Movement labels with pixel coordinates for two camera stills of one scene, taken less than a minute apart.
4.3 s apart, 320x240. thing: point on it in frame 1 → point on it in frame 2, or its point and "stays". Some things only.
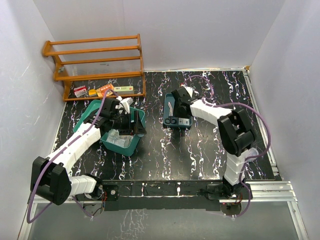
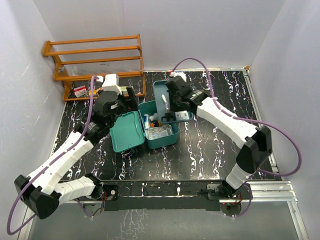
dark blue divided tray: [169, 97] → [162, 102]
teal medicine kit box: [92, 108] → [131, 130]
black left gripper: [138, 126] → [130, 105]
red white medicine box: [80, 91] stays
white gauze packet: [114, 137] → [158, 132]
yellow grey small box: [92, 93] stays
